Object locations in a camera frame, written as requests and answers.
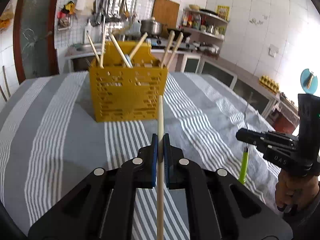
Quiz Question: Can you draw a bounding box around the hanging orange plastic bag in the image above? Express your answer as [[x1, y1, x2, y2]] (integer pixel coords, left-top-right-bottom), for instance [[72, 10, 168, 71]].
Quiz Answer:
[[0, 5, 13, 28]]

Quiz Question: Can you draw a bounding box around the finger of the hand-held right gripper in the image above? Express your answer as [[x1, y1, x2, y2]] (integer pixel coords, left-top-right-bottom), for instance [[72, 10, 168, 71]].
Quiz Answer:
[[236, 128, 298, 153]]

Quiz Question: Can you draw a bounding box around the blue round wall hanger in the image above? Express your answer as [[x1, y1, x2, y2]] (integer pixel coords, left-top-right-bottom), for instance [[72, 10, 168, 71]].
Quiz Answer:
[[299, 68, 318, 96]]

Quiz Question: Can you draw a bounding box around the black wok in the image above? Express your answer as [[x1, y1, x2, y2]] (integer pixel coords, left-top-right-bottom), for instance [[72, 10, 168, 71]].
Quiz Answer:
[[166, 28, 192, 38]]

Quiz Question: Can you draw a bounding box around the green-handled metal fork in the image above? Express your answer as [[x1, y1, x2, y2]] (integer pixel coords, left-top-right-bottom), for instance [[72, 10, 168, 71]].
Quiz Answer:
[[238, 92, 253, 185]]

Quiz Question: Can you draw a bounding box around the metal kitchen faucet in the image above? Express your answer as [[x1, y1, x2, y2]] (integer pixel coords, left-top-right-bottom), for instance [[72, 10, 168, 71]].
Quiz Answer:
[[99, 15, 107, 43]]

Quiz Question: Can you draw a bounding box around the yellow perforated utensil holder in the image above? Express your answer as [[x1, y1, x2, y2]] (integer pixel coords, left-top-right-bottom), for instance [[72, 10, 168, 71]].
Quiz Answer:
[[89, 41, 168, 122]]

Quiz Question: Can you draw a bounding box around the metal corner shelf unit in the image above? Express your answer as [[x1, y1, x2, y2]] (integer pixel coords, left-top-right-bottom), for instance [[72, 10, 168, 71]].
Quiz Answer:
[[181, 7, 230, 54]]

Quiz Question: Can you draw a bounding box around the grey striped tablecloth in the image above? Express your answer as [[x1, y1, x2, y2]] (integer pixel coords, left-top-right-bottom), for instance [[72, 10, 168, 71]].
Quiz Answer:
[[0, 71, 284, 240]]

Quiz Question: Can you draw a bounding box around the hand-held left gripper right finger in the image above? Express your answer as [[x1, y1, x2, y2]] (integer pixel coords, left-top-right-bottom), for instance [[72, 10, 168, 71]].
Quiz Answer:
[[163, 133, 293, 240]]

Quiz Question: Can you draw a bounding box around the wooden cutting board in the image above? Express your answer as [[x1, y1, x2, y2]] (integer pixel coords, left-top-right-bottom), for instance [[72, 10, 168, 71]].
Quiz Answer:
[[152, 0, 181, 29]]

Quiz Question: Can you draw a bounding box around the person's right forearm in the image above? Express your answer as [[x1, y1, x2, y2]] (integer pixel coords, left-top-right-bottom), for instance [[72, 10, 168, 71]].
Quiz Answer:
[[285, 195, 320, 240]]

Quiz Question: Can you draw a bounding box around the wooden chopstick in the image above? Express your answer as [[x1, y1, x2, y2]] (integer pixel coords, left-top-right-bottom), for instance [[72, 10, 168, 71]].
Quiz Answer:
[[165, 33, 184, 68], [100, 30, 107, 67], [110, 33, 132, 68], [86, 33, 104, 68], [160, 31, 175, 68], [156, 95, 165, 240], [128, 32, 148, 58]]

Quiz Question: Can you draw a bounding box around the row of hanging ladles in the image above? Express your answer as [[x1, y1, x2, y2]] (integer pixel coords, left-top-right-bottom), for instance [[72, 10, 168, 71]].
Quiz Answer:
[[94, 0, 131, 22]]

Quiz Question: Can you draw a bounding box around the yellow wall poster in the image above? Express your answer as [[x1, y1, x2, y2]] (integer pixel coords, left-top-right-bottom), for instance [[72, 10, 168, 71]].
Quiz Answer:
[[216, 5, 230, 21]]

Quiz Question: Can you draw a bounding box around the brown framed glass door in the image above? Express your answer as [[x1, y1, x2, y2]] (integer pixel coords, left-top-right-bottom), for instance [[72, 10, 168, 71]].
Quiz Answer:
[[12, 0, 60, 81]]

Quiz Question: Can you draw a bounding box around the group of condiment bottles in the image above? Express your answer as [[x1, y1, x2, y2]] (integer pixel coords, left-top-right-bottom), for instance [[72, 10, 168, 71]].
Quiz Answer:
[[182, 14, 201, 30]]

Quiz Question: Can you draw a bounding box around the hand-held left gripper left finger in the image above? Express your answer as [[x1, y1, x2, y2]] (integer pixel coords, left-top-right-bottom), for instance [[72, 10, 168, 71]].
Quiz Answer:
[[27, 133, 158, 240]]

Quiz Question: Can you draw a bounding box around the yellow egg tray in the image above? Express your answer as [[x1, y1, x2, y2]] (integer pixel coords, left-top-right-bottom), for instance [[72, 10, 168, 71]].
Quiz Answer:
[[259, 75, 280, 92]]

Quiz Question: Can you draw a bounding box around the person's right hand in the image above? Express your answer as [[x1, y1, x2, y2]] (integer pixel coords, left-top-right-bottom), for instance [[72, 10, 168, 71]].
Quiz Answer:
[[275, 168, 320, 214]]

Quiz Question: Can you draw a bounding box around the steel cooking pot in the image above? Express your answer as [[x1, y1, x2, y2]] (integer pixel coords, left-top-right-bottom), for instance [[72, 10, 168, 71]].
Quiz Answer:
[[140, 17, 163, 36]]

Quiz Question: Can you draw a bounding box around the gas stove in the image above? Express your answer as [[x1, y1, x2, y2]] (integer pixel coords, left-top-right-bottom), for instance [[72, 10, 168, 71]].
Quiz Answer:
[[147, 37, 198, 50]]

